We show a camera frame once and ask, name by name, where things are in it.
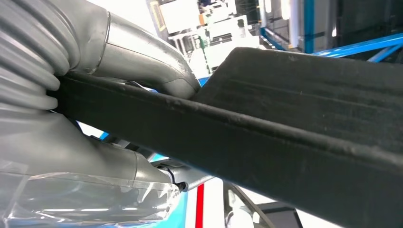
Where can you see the white industrial machine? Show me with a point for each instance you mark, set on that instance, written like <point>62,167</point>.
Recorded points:
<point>226,34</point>

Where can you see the blue metal shelf rack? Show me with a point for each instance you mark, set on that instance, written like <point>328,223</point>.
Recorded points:
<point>181,210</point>
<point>362,44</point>

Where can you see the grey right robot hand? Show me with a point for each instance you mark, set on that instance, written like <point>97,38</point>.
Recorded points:
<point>63,157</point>

